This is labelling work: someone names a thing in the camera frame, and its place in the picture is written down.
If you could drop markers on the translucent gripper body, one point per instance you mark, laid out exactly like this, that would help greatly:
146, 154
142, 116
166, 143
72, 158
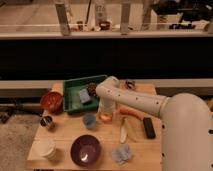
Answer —
106, 107

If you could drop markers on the orange apple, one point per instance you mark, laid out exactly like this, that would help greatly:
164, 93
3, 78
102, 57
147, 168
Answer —
105, 118

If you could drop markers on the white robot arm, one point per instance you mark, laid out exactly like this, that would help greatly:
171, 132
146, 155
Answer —
187, 124

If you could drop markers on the purple bowl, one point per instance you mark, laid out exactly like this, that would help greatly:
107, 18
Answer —
85, 150

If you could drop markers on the red bowl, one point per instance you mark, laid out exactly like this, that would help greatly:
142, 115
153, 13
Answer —
51, 101

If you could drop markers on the blue cup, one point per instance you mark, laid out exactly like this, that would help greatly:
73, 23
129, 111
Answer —
89, 121

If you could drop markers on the orange carrot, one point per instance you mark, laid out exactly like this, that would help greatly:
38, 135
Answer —
128, 112

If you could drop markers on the dark grape bunch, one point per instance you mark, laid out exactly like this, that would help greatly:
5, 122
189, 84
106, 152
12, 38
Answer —
91, 88

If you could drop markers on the blue sponge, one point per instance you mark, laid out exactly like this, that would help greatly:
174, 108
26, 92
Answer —
84, 96

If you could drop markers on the green plastic tray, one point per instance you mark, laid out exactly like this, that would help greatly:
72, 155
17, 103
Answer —
71, 100

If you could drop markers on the blue crumpled cloth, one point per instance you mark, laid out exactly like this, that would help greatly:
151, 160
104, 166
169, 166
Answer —
121, 154

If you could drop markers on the black remote control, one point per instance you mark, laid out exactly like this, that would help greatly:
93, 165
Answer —
149, 129

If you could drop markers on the small metal can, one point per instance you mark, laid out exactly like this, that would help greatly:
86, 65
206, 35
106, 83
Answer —
47, 122

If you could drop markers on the stack of white bowls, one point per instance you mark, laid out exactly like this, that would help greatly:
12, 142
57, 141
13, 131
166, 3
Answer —
46, 148

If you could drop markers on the black handled peeler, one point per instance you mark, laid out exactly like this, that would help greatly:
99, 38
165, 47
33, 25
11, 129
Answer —
130, 84

